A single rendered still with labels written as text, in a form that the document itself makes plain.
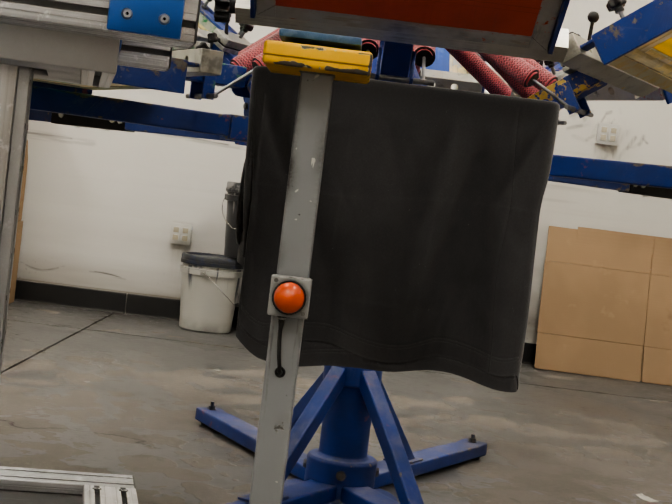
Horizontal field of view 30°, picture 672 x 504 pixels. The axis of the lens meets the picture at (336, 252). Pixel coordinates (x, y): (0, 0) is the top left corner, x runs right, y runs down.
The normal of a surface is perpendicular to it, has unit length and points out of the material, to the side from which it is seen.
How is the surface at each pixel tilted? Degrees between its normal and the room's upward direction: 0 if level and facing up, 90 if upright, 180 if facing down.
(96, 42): 90
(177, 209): 90
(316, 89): 90
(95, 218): 90
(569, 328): 78
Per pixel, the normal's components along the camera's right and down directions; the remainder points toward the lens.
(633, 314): 0.01, -0.15
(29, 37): 0.20, 0.07
